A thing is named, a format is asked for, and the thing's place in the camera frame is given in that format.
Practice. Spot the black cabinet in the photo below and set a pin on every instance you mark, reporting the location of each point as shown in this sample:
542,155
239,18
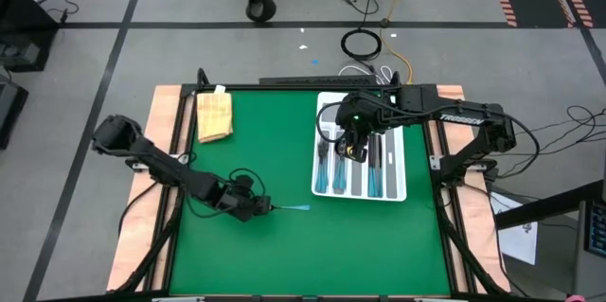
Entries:
23,32

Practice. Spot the grey left arm base bracket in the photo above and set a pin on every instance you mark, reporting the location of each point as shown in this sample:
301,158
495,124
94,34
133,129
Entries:
137,165

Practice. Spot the silver right arm base bracket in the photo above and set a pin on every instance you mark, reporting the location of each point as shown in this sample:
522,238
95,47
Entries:
435,162

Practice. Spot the long black bar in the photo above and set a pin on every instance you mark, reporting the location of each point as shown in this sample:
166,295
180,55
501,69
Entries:
317,79

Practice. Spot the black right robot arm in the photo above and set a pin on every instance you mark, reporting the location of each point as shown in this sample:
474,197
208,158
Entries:
464,112

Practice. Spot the yellow folded checked cloth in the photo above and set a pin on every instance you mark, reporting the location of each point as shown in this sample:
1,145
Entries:
214,117

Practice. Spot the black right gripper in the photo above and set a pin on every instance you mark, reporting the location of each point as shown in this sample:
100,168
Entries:
364,112

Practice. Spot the black box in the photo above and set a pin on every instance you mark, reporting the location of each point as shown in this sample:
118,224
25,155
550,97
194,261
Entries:
12,108

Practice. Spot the copper-coloured base board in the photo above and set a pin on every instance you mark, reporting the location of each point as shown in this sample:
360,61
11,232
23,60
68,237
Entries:
478,236

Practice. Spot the blue-screen monitor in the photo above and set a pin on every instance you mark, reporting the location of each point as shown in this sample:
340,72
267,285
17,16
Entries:
597,231

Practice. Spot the black diagonal frame strut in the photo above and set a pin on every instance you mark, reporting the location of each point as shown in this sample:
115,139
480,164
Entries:
554,202

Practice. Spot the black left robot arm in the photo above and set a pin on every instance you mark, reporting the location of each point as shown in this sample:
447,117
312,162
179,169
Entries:
161,165

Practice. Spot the pink round object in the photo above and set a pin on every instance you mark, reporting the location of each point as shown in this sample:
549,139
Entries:
575,298

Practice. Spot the white paper sheet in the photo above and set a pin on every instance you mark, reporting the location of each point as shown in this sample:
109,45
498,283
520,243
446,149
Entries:
518,245

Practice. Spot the white cutlery tray organizer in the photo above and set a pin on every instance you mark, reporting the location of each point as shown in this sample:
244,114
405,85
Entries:
357,181

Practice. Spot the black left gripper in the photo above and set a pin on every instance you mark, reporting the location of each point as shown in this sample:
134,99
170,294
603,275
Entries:
237,198

